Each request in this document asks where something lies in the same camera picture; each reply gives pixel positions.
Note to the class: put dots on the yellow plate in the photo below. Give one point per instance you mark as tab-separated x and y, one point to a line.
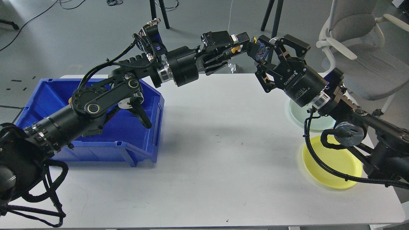
341	160

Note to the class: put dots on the blue plastic bin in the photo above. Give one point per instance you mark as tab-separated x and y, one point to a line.
124	138

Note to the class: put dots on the yellow push button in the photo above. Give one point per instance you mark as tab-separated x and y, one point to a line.
256	48

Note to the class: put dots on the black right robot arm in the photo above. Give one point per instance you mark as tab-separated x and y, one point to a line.
381	146

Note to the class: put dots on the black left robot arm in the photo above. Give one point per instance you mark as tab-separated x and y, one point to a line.
29	175

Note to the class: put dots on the pale green plate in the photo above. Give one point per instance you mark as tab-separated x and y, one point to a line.
299	114

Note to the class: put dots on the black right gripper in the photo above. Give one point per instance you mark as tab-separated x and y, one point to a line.
299	81

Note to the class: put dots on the grey office chair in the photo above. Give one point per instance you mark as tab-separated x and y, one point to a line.
352	41

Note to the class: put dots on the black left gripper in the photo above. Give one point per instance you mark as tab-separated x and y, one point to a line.
214	55

